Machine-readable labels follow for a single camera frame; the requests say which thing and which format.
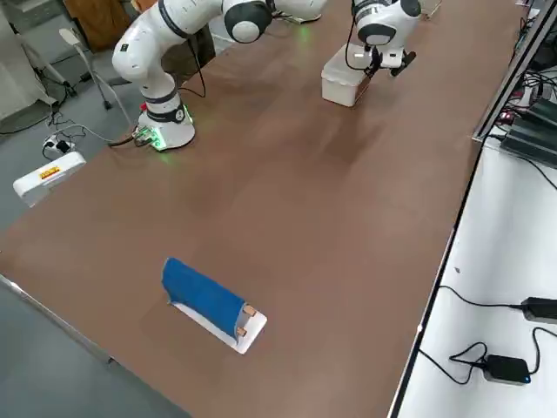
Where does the white preservation box lid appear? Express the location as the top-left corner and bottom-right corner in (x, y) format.
(321, 44), (376, 88)

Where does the black power supply box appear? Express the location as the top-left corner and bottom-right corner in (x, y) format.
(500, 117), (557, 169)
(524, 98), (557, 131)

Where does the white box yellow label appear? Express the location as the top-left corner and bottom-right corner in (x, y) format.
(11, 151), (87, 208)

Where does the person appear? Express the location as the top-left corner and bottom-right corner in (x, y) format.
(180, 30), (218, 84)

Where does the wooden towel stand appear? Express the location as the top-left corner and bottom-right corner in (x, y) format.
(237, 304), (258, 338)

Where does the brown wooden cabinet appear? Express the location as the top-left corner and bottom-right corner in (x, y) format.
(63, 0), (140, 51)

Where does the blue towel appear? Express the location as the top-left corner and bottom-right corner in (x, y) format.
(161, 256), (247, 339)

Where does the white rectangular tray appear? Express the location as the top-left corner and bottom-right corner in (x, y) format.
(167, 300), (268, 355)

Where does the white metal stand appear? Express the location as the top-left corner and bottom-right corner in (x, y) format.
(58, 28), (134, 125)

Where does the white floor power strip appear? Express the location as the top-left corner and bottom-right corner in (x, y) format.
(42, 133), (74, 156)

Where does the black power adapter blue light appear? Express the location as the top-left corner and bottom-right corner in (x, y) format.
(484, 354), (533, 387)

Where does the white equipment cabinet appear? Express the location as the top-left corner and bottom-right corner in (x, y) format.
(0, 0), (57, 121)

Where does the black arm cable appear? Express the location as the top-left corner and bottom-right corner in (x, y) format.
(345, 38), (379, 80)
(178, 34), (206, 100)

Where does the aluminium frame post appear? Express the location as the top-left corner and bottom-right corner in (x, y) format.
(472, 0), (557, 144)

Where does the black adapter cable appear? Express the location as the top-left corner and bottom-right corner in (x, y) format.
(437, 285), (523, 309)
(419, 327), (557, 388)

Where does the white floor cable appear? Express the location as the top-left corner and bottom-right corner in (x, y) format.
(46, 123), (111, 144)

